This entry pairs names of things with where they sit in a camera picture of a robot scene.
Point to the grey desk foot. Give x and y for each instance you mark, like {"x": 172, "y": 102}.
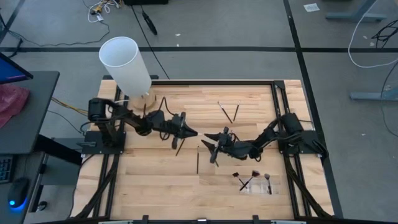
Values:
{"x": 367, "y": 96}
{"x": 348, "y": 17}

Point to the computer monitor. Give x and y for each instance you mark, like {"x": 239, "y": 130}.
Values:
{"x": 9, "y": 71}

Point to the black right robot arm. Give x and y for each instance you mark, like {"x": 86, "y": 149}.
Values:
{"x": 267, "y": 137}

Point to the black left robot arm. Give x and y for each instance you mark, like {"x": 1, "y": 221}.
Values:
{"x": 130, "y": 119}

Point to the black computer mouse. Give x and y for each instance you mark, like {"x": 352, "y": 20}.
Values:
{"x": 18, "y": 191}

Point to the black keyboard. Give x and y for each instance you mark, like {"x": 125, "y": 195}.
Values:
{"x": 4, "y": 169}

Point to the wooden lamp base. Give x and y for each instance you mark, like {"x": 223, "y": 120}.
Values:
{"x": 144, "y": 102}

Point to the angled dark head makeup brush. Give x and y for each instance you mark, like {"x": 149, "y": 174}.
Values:
{"x": 235, "y": 175}

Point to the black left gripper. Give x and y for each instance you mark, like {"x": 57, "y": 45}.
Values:
{"x": 178, "y": 127}

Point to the dark grey desk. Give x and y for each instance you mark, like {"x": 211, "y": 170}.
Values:
{"x": 34, "y": 124}

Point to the white cylindrical lamp shade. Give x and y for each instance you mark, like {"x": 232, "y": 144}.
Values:
{"x": 124, "y": 65}

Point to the large black powder brush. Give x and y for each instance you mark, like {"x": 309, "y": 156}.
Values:
{"x": 247, "y": 182}

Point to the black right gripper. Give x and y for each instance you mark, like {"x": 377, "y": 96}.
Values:
{"x": 224, "y": 141}

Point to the black caster wheel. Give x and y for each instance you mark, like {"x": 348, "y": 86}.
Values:
{"x": 42, "y": 205}

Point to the pink cloth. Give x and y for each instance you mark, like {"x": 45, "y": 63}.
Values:
{"x": 11, "y": 102}

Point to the silver aluminium bar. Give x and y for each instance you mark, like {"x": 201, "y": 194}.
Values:
{"x": 116, "y": 222}
{"x": 289, "y": 222}

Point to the black handheld tool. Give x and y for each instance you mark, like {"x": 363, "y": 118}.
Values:
{"x": 150, "y": 25}

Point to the black box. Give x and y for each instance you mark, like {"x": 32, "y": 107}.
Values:
{"x": 146, "y": 2}

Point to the clear acrylic organizer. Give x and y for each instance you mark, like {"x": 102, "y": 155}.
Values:
{"x": 259, "y": 188}

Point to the white paper label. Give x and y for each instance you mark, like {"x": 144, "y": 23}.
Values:
{"x": 311, "y": 7}

